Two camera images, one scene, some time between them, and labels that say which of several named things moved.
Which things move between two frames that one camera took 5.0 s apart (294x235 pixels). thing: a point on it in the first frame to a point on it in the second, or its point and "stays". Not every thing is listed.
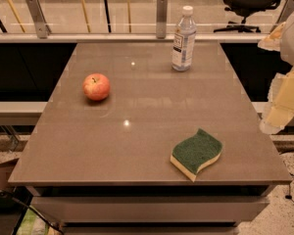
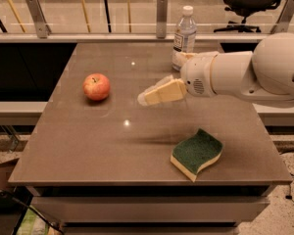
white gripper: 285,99 to 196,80
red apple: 96,86 stays
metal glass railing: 133,18 stays
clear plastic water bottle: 183,45 stays
